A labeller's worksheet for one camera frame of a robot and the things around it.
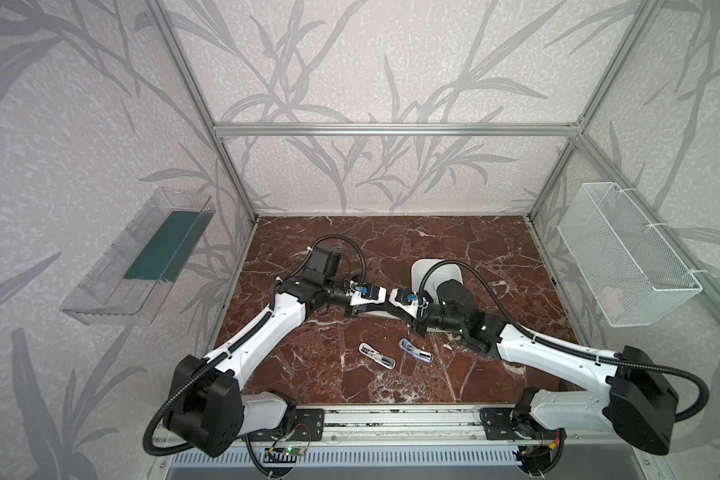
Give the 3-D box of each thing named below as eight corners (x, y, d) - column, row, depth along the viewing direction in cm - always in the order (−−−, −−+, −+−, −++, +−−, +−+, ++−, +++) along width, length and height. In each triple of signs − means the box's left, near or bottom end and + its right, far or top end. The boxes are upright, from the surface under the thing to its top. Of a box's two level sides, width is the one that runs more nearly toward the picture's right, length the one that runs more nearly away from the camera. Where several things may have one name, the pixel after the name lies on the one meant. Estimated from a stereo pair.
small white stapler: (357, 351, 88) (356, 348, 86) (361, 344, 89) (361, 340, 87) (392, 371, 84) (392, 368, 82) (396, 363, 86) (396, 360, 83)
